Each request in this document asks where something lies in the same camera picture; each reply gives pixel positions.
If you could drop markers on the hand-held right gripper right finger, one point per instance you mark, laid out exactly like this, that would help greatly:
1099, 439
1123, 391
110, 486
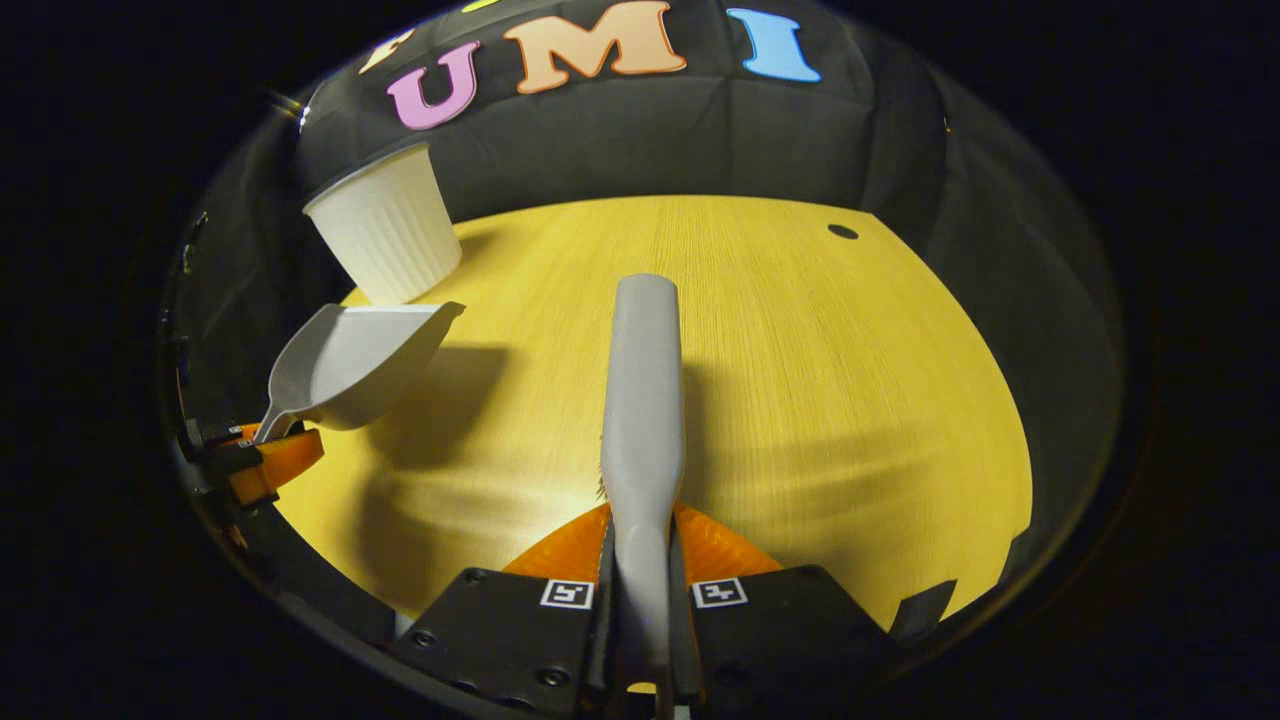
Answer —
780, 640

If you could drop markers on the grey dustpan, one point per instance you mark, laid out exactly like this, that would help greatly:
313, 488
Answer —
365, 365

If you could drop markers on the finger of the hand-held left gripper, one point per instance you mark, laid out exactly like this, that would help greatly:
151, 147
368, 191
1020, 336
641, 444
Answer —
215, 437
285, 460

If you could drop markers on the small grey broom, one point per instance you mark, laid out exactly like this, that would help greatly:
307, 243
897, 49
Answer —
643, 420

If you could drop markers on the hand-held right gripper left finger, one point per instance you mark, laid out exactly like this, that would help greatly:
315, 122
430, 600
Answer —
500, 640

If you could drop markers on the white ribbed garbage bin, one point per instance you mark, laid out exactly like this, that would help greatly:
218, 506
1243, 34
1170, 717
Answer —
390, 230

